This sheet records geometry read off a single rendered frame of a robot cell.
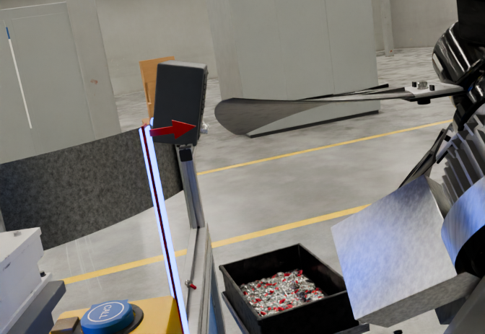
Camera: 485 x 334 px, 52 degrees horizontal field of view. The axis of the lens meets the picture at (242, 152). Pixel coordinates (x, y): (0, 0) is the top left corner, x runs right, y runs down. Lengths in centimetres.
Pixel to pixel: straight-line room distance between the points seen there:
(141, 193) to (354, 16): 526
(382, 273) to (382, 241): 4
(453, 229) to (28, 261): 63
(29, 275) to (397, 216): 56
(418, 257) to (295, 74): 629
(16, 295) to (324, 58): 642
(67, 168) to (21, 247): 142
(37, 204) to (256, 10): 496
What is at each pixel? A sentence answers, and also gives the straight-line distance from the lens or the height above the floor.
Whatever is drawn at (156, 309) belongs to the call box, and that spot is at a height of 107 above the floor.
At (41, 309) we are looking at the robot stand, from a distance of 84.
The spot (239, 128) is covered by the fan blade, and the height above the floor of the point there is 116.
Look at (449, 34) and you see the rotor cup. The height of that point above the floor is 124.
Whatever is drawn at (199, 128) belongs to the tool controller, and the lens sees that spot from 122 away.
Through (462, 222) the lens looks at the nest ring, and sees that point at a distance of 52.
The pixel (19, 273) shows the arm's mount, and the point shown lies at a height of 99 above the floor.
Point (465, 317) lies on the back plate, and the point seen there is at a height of 90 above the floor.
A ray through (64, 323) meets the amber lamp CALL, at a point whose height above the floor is 108.
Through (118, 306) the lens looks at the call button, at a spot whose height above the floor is 108.
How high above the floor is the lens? 127
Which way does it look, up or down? 12 degrees down
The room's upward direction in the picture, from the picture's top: 9 degrees counter-clockwise
